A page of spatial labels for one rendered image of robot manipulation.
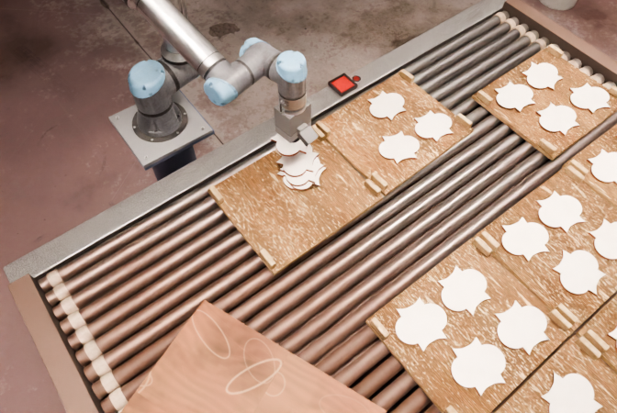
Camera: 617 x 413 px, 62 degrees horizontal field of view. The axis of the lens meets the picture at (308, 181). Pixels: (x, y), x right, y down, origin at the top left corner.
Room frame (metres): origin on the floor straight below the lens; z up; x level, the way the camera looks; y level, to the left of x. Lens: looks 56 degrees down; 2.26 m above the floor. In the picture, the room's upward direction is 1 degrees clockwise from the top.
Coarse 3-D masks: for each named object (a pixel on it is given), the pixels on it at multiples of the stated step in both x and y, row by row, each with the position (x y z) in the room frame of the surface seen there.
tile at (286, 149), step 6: (276, 138) 0.96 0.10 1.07; (282, 138) 0.96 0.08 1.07; (276, 144) 0.94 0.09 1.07; (282, 144) 0.94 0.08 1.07; (288, 144) 0.94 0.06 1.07; (294, 144) 0.94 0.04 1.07; (300, 144) 0.94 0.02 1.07; (282, 150) 0.92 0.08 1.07; (288, 150) 0.92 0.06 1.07; (294, 150) 0.92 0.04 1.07; (300, 150) 0.92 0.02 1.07; (306, 150) 0.92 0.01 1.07; (288, 156) 0.90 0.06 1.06
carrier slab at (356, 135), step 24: (360, 96) 1.26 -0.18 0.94; (408, 96) 1.26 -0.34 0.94; (336, 120) 1.15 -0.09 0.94; (360, 120) 1.15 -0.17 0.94; (384, 120) 1.15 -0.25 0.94; (408, 120) 1.15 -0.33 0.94; (456, 120) 1.16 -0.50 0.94; (336, 144) 1.04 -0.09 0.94; (360, 144) 1.05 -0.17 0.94; (432, 144) 1.05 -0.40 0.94; (360, 168) 0.95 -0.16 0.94; (384, 168) 0.95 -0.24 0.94; (408, 168) 0.95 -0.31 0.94; (384, 192) 0.86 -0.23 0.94
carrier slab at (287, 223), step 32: (320, 160) 0.98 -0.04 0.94; (224, 192) 0.85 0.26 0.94; (256, 192) 0.85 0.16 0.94; (288, 192) 0.85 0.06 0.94; (320, 192) 0.86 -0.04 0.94; (352, 192) 0.86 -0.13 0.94; (256, 224) 0.74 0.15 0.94; (288, 224) 0.74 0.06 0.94; (320, 224) 0.74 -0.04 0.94; (288, 256) 0.64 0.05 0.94
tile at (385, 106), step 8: (384, 96) 1.25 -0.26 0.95; (392, 96) 1.25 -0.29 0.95; (400, 96) 1.25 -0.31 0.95; (376, 104) 1.21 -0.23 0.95; (384, 104) 1.21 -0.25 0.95; (392, 104) 1.22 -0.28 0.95; (400, 104) 1.22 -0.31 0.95; (376, 112) 1.18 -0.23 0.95; (384, 112) 1.18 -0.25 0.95; (392, 112) 1.18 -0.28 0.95; (400, 112) 1.18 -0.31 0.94
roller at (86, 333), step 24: (528, 48) 1.54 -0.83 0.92; (504, 72) 1.42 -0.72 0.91; (456, 96) 1.28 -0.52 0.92; (240, 240) 0.70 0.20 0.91; (192, 264) 0.62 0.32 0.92; (144, 288) 0.55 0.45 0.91; (168, 288) 0.55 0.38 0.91; (120, 312) 0.47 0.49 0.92; (72, 336) 0.41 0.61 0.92; (96, 336) 0.42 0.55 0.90
